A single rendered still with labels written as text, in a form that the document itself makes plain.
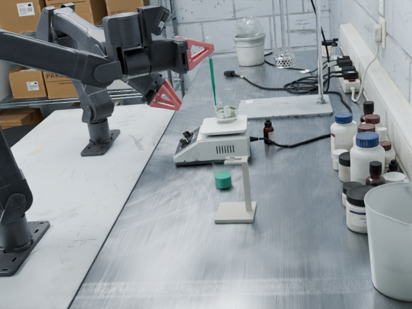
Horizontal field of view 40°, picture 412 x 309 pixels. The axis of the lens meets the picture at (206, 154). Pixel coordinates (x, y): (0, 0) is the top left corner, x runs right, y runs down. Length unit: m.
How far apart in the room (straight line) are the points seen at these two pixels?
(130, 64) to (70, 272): 0.42
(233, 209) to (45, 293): 0.42
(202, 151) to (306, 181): 0.29
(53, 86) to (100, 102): 2.14
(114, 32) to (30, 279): 0.50
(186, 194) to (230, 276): 0.36
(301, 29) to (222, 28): 0.52
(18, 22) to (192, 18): 1.11
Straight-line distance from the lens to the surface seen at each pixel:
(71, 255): 1.16
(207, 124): 1.49
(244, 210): 1.20
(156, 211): 1.26
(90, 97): 1.66
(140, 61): 1.15
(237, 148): 1.44
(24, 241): 1.20
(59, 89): 3.77
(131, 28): 1.14
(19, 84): 3.94
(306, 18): 3.85
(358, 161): 1.22
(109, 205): 1.33
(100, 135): 1.70
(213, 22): 3.87
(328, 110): 1.79
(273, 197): 1.26
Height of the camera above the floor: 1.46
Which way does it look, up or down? 21 degrees down
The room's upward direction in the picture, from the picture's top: 7 degrees counter-clockwise
